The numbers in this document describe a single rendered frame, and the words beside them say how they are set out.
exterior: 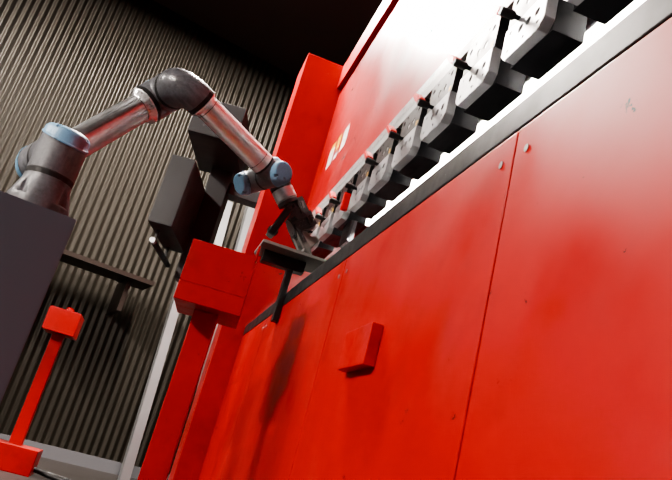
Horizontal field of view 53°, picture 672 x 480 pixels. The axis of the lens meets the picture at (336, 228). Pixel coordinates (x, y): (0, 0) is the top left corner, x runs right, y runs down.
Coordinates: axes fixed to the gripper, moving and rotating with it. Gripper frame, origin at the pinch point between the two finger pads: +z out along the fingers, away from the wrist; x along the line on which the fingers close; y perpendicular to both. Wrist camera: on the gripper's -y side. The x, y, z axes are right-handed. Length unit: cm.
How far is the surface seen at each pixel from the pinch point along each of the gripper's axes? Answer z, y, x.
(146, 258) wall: -79, -21, 294
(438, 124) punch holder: -8, 17, -80
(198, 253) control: -5, -41, -53
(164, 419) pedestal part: 28, -62, -46
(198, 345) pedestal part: 15, -48, -47
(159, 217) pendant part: -56, -26, 103
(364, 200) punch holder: -7.0, 18.1, -22.0
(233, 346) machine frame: 14, -20, 86
